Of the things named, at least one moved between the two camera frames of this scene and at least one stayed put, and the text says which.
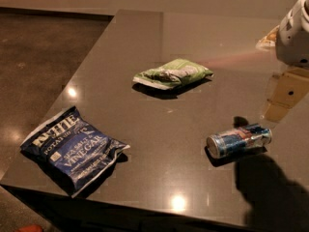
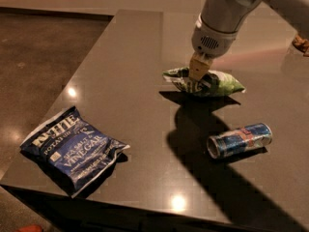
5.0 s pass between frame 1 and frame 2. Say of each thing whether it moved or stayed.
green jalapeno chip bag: moved
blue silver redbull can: stayed
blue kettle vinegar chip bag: stayed
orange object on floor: stayed
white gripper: moved
